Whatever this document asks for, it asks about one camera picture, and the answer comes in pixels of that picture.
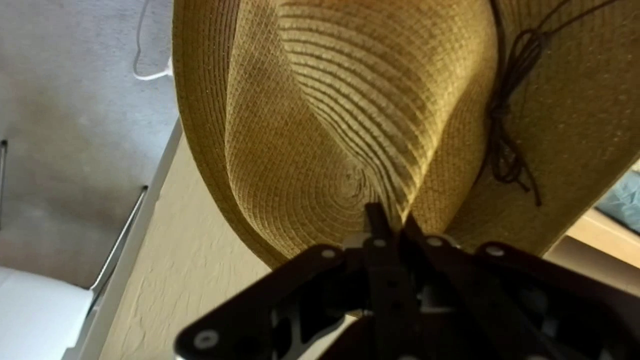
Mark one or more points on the woven straw hat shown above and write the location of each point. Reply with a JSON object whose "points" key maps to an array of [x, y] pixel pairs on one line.
{"points": [[300, 133]]}

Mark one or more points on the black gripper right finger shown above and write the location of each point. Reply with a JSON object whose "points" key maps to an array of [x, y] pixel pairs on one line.
{"points": [[507, 307]]}

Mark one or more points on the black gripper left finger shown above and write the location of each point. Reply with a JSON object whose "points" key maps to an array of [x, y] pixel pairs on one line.
{"points": [[287, 312]]}

